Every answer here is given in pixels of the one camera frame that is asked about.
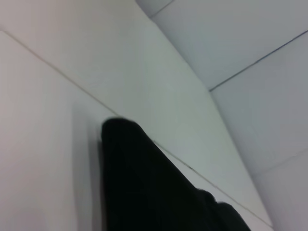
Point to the black shirt with FREE print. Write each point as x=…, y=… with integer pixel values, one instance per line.
x=144, y=187

